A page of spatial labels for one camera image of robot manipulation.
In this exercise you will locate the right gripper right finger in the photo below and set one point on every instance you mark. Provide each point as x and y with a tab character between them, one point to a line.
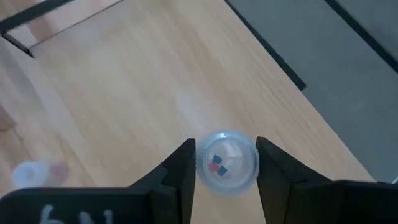
295	193

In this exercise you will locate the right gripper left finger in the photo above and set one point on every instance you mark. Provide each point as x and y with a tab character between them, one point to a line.
168	193

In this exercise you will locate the clear bottle with coloured pills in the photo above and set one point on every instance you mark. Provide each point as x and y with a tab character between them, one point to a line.
34	174
228	163

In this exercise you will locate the wooden shelf with black frame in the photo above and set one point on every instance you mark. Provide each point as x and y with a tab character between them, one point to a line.
155	77

